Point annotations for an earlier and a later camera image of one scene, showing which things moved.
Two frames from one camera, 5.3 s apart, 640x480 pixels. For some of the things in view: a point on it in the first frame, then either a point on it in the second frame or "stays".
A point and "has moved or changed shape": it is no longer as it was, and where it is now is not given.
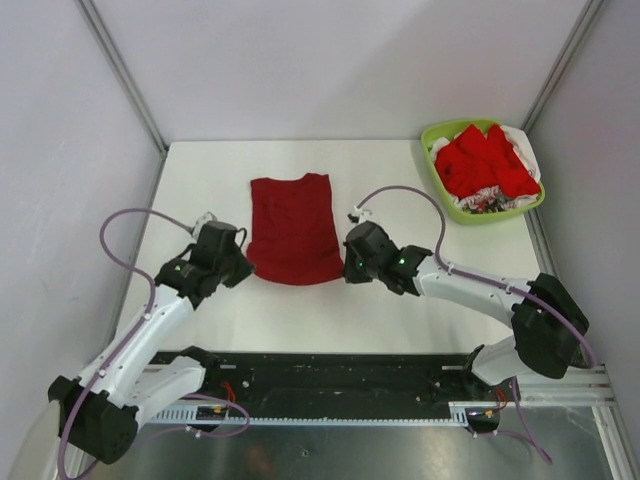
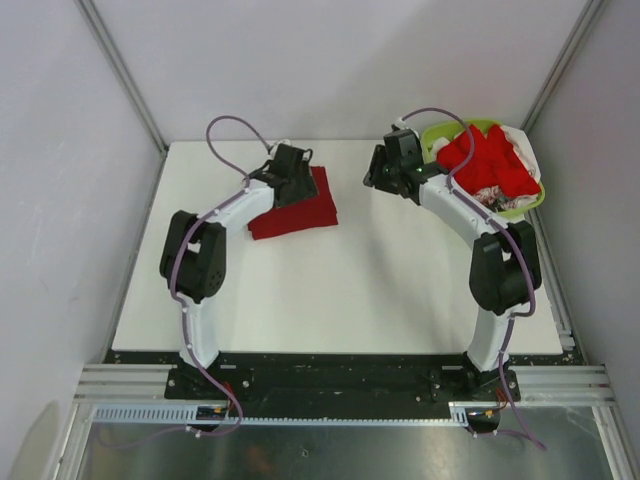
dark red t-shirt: (293, 237) has moved or changed shape
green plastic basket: (440, 129) stays
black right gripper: (350, 273) -> (374, 177)
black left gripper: (244, 270) -> (307, 188)
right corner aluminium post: (553, 84) stays
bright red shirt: (473, 162) stays
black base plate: (345, 380) stays
